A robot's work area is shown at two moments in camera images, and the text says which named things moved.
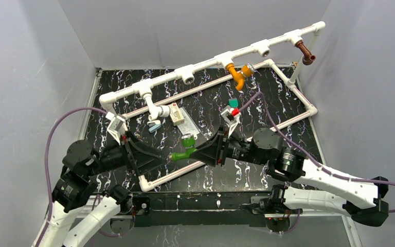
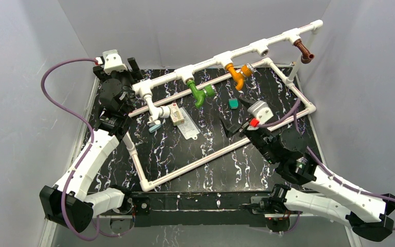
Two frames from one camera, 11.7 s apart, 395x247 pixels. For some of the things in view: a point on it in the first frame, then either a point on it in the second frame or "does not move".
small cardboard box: (176, 115) does not move
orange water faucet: (247, 70) does not move
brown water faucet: (308, 58) does not move
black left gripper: (139, 157) → (137, 76)
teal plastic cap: (233, 102) does not move
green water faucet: (188, 141) → (209, 90)
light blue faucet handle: (154, 128) does not move
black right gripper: (208, 153) → (230, 129)
